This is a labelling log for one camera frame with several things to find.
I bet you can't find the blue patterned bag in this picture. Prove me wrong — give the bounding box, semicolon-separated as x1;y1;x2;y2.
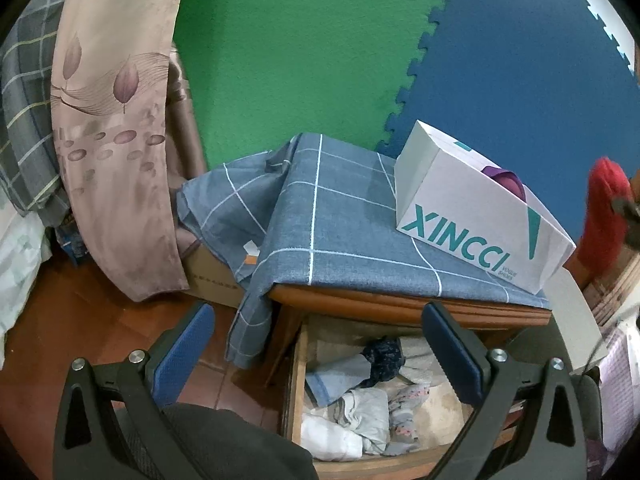
54;224;86;267

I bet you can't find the blue checked cloth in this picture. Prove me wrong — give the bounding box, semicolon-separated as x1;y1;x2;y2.
176;132;551;368

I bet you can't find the white shoe box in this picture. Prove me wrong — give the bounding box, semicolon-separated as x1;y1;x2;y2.
395;120;577;296

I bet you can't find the pink patterned garment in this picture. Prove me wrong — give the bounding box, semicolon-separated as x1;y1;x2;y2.
585;327;640;480

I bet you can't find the beige floral curtain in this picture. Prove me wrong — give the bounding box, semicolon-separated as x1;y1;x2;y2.
50;0;193;303

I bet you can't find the grey plaid blanket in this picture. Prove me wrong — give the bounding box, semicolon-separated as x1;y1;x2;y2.
0;0;76;228

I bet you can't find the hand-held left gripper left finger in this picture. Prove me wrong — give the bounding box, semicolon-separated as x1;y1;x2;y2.
52;301;216;480

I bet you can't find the navy floral underwear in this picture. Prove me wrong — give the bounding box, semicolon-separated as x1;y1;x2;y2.
360;338;405;390

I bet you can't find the blue foam mat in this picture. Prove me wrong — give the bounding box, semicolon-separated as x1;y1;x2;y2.
375;0;640;246

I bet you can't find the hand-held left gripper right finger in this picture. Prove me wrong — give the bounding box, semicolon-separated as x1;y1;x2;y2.
421;301;588;480

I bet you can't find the purple underwear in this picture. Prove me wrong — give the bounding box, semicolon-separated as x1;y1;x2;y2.
481;166;528;205

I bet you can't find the cardboard box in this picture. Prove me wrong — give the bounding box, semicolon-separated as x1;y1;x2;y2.
182;242;248;308

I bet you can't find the brown wooden bedpost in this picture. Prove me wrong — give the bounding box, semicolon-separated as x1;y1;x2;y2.
167;45;210;181

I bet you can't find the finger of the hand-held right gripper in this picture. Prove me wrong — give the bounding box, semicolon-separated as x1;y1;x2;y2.
610;195;640;251

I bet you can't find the white grey crumpled underwear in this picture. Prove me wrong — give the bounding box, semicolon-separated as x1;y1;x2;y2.
335;389;391;453

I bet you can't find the green foam mat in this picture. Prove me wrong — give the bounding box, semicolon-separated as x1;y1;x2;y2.
172;0;458;171

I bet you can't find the grey floral underwear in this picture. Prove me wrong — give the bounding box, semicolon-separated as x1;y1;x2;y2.
386;384;432;457

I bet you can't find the light blue underwear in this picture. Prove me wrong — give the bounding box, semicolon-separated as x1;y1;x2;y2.
305;355;373;406

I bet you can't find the person's leg in dark trousers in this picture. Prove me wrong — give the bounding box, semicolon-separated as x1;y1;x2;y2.
90;402;321;480

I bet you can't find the red underwear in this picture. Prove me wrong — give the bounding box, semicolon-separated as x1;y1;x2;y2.
580;156;632;281

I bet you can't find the wooden nightstand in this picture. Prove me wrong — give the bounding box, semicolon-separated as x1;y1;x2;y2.
265;282;553;391

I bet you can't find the wooden drawer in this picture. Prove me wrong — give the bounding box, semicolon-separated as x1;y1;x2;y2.
280;312;516;480

